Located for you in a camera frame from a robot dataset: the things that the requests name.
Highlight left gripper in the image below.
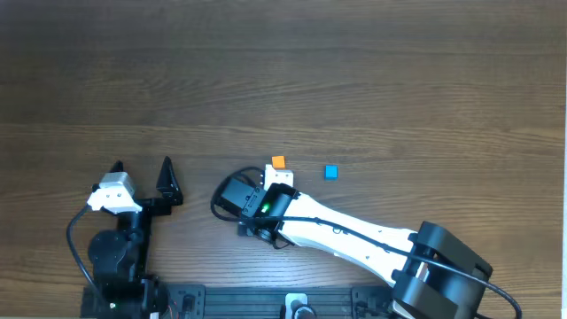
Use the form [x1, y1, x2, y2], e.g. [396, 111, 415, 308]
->
[109, 155, 184, 218]

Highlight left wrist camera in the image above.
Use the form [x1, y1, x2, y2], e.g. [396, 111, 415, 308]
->
[86, 171, 144, 215]

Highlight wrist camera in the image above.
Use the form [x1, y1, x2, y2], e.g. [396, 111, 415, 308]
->
[86, 171, 144, 215]
[264, 163, 295, 191]

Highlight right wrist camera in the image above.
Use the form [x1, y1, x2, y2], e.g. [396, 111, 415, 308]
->
[264, 163, 295, 191]

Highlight mounting rail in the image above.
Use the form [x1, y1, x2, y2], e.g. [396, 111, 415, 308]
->
[81, 283, 400, 319]

